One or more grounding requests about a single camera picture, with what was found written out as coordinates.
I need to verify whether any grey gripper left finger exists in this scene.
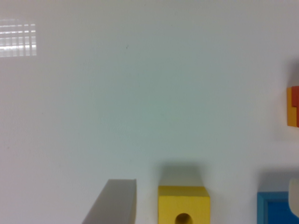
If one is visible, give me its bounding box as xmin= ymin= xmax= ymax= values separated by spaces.
xmin=82 ymin=179 xmax=136 ymax=224

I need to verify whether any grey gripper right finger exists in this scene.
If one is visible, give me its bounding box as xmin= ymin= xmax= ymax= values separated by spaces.
xmin=289 ymin=178 xmax=299 ymax=217

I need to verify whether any yellow wooden block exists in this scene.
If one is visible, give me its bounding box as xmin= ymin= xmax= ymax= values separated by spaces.
xmin=158 ymin=186 xmax=210 ymax=224

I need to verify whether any blue wooden block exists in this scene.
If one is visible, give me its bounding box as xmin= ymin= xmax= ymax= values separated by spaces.
xmin=257 ymin=191 xmax=299 ymax=224

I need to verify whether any orange wooden block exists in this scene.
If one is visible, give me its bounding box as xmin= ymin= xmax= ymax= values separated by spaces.
xmin=287 ymin=86 xmax=299 ymax=127

